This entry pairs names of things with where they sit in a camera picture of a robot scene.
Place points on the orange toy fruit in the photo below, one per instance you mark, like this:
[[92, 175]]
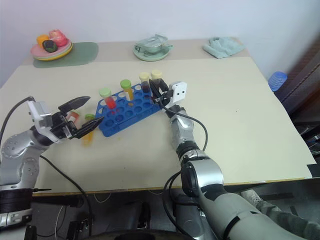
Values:
[[41, 40]]

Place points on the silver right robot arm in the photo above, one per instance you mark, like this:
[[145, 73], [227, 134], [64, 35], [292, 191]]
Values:
[[207, 180]]

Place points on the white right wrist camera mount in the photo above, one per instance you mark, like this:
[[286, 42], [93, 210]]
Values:
[[178, 91]]

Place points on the green-capped red liquid tube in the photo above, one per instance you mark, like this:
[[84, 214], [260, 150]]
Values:
[[108, 100]]

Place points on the silver foil pouch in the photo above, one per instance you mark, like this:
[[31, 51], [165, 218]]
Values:
[[150, 43]]

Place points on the white shoe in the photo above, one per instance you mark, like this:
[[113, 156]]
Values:
[[251, 197]]

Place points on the red toy peach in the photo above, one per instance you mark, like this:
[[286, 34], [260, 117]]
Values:
[[58, 37]]

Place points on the green table mat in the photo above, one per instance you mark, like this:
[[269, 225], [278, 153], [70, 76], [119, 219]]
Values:
[[82, 53]]

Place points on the light green plate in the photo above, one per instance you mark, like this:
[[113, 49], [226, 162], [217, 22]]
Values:
[[47, 58]]

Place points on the crumpled green cloth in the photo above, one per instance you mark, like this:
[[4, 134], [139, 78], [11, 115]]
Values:
[[221, 47]]

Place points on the blue test tube rack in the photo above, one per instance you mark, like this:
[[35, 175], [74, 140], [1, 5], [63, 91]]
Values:
[[130, 115]]

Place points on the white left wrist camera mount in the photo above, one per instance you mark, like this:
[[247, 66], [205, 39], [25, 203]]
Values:
[[41, 117]]

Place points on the red liquid test tube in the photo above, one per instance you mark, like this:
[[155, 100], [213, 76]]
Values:
[[74, 115]]

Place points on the green-capped yellow liquid tube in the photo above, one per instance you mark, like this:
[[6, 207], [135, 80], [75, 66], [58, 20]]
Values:
[[127, 88], [88, 138]]

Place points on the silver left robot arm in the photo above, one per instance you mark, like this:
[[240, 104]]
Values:
[[17, 160]]

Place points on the dark toy avocado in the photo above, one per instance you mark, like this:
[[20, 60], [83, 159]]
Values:
[[49, 46]]

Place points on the yellow plate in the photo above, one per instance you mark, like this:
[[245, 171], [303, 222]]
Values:
[[66, 53]]

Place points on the pale green plate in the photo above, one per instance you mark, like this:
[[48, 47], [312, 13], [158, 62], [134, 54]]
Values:
[[150, 57]]

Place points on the cream-capped dark liquid tube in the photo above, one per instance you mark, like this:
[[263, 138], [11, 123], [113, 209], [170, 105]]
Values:
[[156, 75]]

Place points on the cream-capped dark red tube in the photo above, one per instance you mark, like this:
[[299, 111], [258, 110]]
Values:
[[145, 82]]

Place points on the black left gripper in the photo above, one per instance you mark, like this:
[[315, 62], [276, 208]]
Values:
[[61, 125]]

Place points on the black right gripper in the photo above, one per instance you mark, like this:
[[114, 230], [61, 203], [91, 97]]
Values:
[[163, 97]]

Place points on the pink plate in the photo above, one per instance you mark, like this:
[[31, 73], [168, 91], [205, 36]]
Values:
[[37, 51]]

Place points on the dark wooden furniture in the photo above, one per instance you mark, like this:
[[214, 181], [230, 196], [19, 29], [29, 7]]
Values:
[[305, 77]]

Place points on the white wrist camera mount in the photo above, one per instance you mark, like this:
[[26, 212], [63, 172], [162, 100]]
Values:
[[41, 117], [178, 91]]

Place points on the blue ribbed container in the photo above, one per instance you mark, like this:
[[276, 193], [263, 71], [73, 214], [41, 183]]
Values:
[[277, 81]]

